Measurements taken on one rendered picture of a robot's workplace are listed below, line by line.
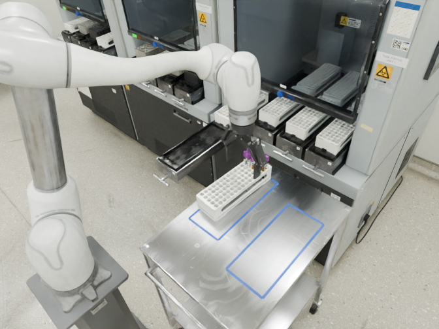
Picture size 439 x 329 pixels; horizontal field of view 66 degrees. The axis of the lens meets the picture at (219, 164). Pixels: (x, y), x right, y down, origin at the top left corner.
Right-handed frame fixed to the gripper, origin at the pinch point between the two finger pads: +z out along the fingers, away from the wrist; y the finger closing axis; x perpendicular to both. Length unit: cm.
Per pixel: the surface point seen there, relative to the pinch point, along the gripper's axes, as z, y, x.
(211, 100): 18, -63, 40
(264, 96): 7, -31, 49
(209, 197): 4.8, -0.8, -16.1
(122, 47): 10, -144, 35
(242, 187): 6.0, 3.2, -3.8
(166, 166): 12.4, -32.1, -12.9
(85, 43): 12, -178, 24
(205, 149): 12.4, -27.9, 5.4
